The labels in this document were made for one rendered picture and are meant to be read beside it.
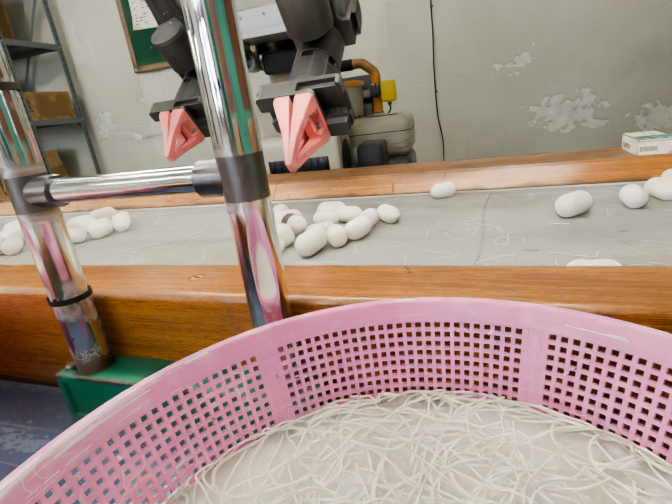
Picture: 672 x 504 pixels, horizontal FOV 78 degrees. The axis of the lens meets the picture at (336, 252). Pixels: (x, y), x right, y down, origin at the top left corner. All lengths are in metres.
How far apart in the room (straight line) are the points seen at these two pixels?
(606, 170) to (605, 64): 2.02
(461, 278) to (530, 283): 0.04
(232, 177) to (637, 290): 0.20
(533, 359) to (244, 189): 0.15
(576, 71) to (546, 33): 0.24
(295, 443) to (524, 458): 0.09
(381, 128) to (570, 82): 1.41
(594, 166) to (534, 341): 0.40
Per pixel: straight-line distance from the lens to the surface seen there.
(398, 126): 1.33
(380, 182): 0.59
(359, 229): 0.40
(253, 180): 0.20
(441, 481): 0.18
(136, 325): 0.33
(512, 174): 0.58
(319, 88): 0.49
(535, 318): 0.21
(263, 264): 0.21
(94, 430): 0.19
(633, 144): 0.63
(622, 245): 0.38
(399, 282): 0.25
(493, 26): 2.51
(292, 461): 0.19
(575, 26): 2.57
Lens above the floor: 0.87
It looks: 19 degrees down
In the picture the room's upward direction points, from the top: 8 degrees counter-clockwise
